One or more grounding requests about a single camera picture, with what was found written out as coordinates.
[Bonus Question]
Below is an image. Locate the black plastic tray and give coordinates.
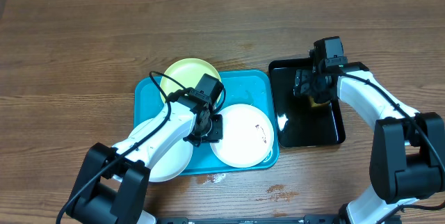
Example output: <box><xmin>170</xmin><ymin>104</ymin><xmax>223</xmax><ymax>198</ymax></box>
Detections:
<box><xmin>268</xmin><ymin>58</ymin><xmax>346</xmax><ymax>147</ymax></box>

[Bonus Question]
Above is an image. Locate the orange green sponge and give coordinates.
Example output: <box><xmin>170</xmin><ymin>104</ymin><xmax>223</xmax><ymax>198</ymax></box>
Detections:
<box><xmin>309</xmin><ymin>96</ymin><xmax>330</xmax><ymax>108</ymax></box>

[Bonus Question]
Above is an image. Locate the yellow plate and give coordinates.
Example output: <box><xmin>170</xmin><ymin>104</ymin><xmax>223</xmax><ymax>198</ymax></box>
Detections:
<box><xmin>160</xmin><ymin>58</ymin><xmax>222</xmax><ymax>95</ymax></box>

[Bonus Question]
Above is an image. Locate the white plate with sauce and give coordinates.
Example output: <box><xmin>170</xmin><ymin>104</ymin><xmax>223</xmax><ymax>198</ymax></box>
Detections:
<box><xmin>149</xmin><ymin>140</ymin><xmax>193</xmax><ymax>182</ymax></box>

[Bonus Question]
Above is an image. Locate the pink white plate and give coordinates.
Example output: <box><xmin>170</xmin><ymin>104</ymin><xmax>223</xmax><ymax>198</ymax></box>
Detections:
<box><xmin>210</xmin><ymin>104</ymin><xmax>275</xmax><ymax>168</ymax></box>

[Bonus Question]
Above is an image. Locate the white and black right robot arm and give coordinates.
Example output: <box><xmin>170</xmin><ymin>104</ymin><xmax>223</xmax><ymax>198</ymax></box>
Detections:
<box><xmin>293</xmin><ymin>63</ymin><xmax>444</xmax><ymax>223</ymax></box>

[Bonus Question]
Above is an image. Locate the teal plastic tray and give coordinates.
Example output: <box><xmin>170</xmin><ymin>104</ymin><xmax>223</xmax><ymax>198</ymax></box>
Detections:
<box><xmin>133</xmin><ymin>70</ymin><xmax>275</xmax><ymax>175</ymax></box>

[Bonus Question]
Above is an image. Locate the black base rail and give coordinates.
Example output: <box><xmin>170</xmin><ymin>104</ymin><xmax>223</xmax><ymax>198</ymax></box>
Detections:
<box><xmin>156</xmin><ymin>214</ymin><xmax>346</xmax><ymax>224</ymax></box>

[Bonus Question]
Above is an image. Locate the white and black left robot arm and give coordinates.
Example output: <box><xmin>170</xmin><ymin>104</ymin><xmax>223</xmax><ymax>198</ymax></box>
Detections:
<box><xmin>56</xmin><ymin>94</ymin><xmax>223</xmax><ymax>223</ymax></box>

